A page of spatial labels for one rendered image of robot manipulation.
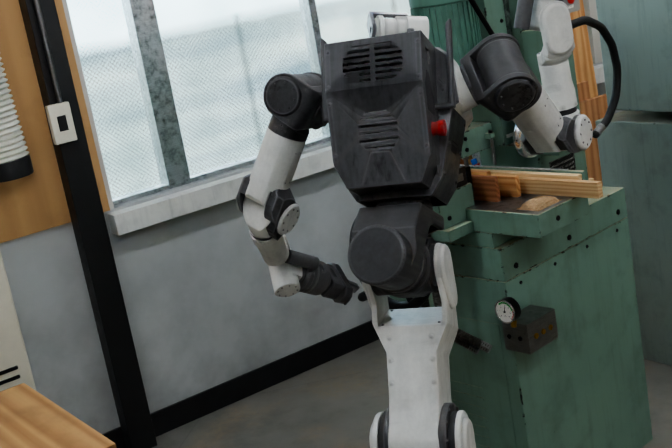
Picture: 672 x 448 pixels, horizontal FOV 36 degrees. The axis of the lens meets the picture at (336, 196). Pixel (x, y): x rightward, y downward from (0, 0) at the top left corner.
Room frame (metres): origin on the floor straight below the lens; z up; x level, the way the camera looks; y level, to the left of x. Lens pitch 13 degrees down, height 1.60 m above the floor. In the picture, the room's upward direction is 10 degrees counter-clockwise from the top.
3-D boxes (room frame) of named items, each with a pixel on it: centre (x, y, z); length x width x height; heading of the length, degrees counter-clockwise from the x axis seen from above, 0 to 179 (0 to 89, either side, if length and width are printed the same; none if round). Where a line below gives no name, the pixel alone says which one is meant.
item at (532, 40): (2.83, -0.63, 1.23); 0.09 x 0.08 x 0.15; 130
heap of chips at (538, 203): (2.52, -0.50, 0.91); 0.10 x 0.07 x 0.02; 130
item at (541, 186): (2.69, -0.46, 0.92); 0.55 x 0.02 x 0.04; 40
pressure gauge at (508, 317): (2.47, -0.38, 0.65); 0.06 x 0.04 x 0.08; 40
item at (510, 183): (2.72, -0.39, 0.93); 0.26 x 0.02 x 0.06; 40
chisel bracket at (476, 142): (2.81, -0.38, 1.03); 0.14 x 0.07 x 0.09; 130
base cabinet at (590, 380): (2.88, -0.46, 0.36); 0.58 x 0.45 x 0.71; 130
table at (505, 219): (2.69, -0.32, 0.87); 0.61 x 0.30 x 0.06; 40
